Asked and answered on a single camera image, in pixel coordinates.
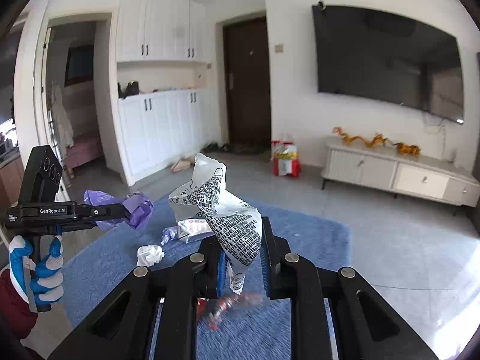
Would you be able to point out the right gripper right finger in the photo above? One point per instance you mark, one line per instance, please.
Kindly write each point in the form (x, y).
(334, 314)

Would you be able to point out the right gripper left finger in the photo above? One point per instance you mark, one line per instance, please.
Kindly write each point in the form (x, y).
(149, 314)

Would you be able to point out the clear plastic bottle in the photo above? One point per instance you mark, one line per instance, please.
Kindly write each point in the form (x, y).
(217, 309)

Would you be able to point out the purple plastic wrapper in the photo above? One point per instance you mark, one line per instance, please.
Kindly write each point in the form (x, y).
(136, 213)

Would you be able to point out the white printed paper wrapper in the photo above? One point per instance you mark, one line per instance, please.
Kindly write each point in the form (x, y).
(236, 224)

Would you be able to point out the red sleeved forearm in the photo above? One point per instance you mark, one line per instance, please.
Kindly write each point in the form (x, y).
(14, 309)

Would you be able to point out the left blue white gloved hand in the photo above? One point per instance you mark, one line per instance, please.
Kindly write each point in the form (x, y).
(47, 285)

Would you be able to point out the crumpled white tissue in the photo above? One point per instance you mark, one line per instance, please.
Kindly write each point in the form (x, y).
(148, 255)

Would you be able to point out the pink bed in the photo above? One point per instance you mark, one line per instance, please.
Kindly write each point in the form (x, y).
(87, 147)

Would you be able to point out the small silver purple wrapper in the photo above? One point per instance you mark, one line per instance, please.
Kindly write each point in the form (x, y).
(187, 231)

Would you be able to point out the beige slippers pair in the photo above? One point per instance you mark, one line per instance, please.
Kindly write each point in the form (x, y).
(182, 164)

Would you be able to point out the black handbag on shelf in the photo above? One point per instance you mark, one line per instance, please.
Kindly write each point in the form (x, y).
(131, 89)

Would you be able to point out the white tv cabinet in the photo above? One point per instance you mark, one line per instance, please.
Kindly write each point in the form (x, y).
(383, 168)

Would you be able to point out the golden tiger figurine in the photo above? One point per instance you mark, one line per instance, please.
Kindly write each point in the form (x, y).
(404, 149)

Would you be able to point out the black shoes by door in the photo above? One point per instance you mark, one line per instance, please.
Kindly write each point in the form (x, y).
(217, 148)

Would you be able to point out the golden dragon figurine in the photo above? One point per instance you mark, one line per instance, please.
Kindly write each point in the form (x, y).
(377, 140)

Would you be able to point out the red white gift bag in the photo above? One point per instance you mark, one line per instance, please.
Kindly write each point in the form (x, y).
(285, 156)

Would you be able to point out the white shoe cabinet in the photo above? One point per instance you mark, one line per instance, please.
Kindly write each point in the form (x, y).
(165, 46)

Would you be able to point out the dark brown entrance door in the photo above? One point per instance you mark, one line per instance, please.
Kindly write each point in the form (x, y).
(247, 82)

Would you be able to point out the small webcam on television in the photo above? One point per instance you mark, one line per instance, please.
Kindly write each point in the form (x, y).
(321, 5)

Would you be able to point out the wall mounted black television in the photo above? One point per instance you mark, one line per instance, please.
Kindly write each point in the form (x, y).
(382, 56)

